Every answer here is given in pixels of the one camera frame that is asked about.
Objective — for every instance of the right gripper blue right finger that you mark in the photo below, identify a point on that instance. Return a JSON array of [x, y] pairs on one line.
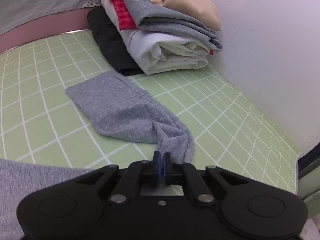
[[167, 166]]

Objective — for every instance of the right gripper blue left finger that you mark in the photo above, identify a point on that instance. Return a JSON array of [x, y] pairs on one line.
[[156, 167]]

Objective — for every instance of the grey hoodie sweatshirt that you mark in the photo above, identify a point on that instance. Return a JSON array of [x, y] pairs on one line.
[[116, 108]]

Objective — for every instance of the folded white garment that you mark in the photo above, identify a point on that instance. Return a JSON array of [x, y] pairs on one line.
[[155, 52]]

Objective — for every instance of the folded black garment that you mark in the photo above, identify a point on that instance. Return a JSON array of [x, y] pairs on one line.
[[110, 43]]

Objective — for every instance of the green grid cutting mat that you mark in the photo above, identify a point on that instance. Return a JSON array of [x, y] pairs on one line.
[[41, 125]]

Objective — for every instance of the folded red striped garment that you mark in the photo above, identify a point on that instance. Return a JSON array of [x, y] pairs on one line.
[[124, 18]]

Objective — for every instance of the folded grey garment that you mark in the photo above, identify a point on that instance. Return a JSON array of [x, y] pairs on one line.
[[152, 17]]

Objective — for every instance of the pink bed edge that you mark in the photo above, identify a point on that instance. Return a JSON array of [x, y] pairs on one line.
[[44, 27]]

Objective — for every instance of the folded beige garment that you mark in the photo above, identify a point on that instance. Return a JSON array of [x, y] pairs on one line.
[[202, 10]]

